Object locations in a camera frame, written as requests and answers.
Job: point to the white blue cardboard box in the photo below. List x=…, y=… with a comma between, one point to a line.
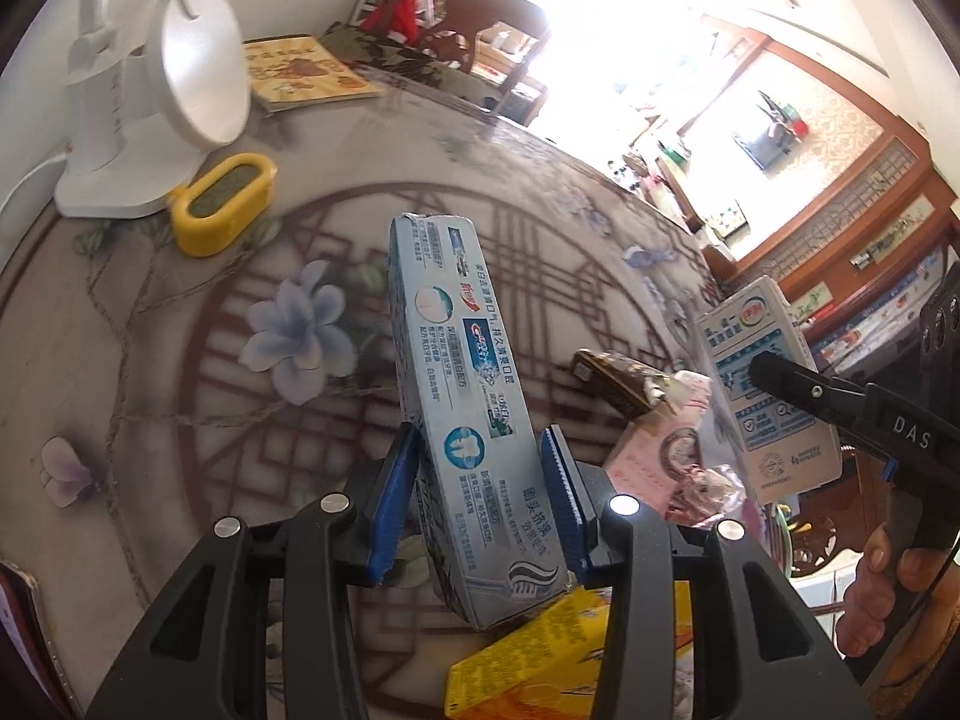
x=742, y=315

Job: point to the blue white toothpaste box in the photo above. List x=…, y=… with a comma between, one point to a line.
x=457, y=360

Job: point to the orange picture book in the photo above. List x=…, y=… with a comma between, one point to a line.
x=300, y=71

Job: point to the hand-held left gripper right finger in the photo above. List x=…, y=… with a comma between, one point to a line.
x=562, y=495

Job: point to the dark red flat object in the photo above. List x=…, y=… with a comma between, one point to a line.
x=26, y=637

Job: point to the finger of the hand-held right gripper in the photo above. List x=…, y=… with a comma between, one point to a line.
x=810, y=397

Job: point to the clear pink plastic wrapper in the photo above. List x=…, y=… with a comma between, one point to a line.
x=701, y=491

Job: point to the wooden dining chair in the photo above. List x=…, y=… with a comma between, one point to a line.
x=465, y=7

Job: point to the yellow oval case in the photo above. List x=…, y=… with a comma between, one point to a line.
x=221, y=202

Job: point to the brown snack packet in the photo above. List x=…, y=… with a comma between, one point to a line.
x=611, y=375

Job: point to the pink white carton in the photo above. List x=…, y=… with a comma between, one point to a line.
x=652, y=454

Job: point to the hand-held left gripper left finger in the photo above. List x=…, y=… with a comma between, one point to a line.
x=394, y=495

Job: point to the floral chair cushion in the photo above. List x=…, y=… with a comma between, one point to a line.
x=390, y=60

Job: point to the person's right hand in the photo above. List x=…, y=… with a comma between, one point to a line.
x=862, y=604

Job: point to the yellow orange cardboard box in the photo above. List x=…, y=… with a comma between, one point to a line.
x=525, y=652

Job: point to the white desk lamp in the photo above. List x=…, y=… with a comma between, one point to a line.
x=187, y=67

